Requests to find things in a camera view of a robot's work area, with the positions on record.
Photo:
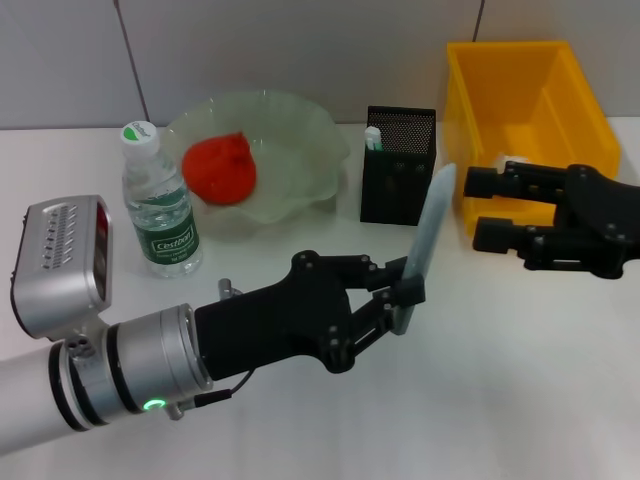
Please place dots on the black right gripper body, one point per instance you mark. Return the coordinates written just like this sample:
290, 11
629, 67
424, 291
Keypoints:
600, 225

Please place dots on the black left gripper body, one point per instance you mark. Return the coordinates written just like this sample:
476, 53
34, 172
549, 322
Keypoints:
270, 325

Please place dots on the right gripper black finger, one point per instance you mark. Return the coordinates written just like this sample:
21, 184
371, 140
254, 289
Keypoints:
492, 234
480, 182

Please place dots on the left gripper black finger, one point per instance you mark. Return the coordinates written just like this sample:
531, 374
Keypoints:
375, 272
412, 292

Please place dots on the white paper ball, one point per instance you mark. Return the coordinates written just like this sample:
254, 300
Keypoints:
510, 160

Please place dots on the grey marker pen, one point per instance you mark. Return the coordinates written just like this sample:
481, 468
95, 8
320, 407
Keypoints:
432, 215

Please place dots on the green pen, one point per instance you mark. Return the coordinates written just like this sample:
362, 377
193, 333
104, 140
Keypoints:
374, 140

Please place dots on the clear water bottle green label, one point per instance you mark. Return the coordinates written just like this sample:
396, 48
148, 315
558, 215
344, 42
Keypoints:
160, 210

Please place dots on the orange fruit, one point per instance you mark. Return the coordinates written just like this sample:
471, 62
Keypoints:
220, 170

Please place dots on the black mesh pen holder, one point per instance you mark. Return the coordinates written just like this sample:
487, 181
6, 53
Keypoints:
395, 190

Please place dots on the green glass fruit plate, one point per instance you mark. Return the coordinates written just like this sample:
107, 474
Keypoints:
295, 160

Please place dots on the left gripper silver stud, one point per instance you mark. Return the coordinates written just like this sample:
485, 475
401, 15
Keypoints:
227, 288

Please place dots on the yellow plastic bin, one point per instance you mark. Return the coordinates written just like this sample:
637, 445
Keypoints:
505, 100

